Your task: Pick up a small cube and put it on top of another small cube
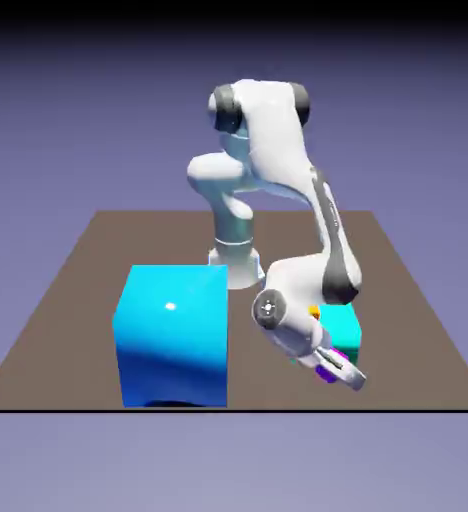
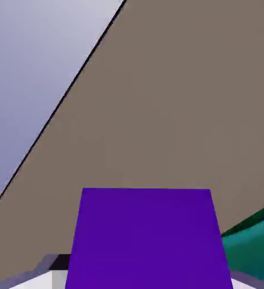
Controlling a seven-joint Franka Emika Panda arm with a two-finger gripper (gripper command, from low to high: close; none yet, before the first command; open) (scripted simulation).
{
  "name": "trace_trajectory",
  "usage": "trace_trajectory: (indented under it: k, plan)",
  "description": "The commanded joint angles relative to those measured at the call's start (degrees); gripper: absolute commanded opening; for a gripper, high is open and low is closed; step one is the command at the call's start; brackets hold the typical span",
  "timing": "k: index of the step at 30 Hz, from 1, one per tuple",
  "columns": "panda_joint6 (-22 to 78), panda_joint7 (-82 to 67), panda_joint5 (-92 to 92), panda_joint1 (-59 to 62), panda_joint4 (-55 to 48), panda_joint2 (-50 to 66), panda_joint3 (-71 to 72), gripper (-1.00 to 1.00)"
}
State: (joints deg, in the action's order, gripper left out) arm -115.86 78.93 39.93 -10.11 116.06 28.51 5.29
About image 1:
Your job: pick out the small orange cube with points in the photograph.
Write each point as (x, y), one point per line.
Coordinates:
(314, 311)

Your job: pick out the large cyan box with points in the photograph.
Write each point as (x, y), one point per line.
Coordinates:
(340, 328)

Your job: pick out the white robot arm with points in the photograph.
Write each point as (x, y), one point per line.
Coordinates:
(276, 132)

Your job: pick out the small purple cube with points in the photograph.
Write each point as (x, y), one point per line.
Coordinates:
(322, 373)

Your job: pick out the large blue box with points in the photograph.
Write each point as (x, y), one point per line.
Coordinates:
(174, 332)

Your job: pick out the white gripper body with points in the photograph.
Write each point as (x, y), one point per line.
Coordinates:
(340, 366)

